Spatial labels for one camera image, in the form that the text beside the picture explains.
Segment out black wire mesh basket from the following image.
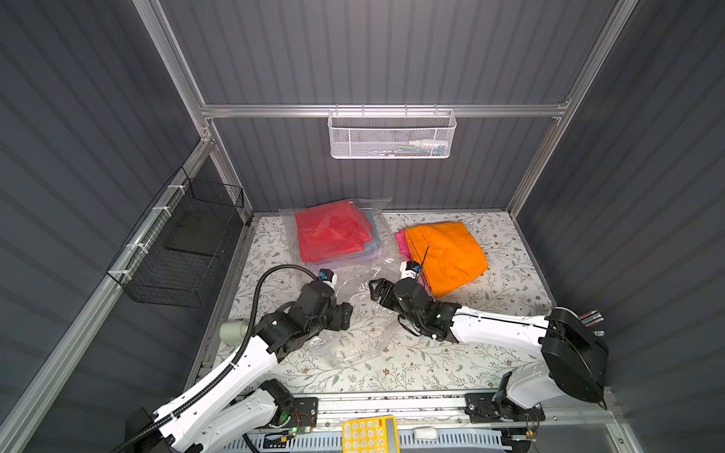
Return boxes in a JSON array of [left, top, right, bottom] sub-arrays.
[[107, 176, 245, 309]]

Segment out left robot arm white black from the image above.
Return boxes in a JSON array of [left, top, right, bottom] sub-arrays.
[[116, 270, 352, 452]]

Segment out cup with pens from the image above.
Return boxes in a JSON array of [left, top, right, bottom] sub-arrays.
[[579, 311, 605, 337]]

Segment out pale green vacuum pump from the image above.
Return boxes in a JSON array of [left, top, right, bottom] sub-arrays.
[[219, 319, 248, 348]]

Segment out yellow calculator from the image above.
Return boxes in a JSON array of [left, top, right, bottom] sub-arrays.
[[342, 415, 400, 453]]

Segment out white bottle in basket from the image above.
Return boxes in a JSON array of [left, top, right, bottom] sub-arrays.
[[409, 139, 449, 154]]

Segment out grey blue folded garment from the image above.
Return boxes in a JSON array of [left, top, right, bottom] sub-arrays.
[[339, 210, 386, 267]]

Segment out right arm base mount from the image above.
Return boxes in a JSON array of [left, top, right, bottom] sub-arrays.
[[464, 372, 546, 423]]

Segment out clear plastic vacuum bag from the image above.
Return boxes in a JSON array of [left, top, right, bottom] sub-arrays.
[[279, 197, 405, 368]]

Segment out red garment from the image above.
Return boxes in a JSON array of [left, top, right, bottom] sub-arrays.
[[294, 199, 373, 263]]

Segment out white wire mesh basket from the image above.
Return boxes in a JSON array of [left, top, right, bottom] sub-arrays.
[[327, 108, 457, 160]]

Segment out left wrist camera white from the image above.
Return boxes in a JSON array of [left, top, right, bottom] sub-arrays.
[[318, 269, 337, 288]]

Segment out left black corrugated cable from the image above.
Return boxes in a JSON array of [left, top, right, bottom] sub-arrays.
[[112, 263, 321, 453]]

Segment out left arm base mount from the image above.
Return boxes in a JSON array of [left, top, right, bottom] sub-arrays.
[[243, 379, 319, 433]]

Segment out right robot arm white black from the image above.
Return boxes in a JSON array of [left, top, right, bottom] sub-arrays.
[[368, 277, 609, 411]]

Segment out orange trousers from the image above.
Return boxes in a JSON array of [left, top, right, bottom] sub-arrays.
[[405, 222, 488, 298]]

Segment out small white box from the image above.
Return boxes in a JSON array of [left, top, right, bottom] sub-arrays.
[[413, 427, 438, 442]]

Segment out pink trousers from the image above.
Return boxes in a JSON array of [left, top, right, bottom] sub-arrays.
[[395, 230, 432, 294]]

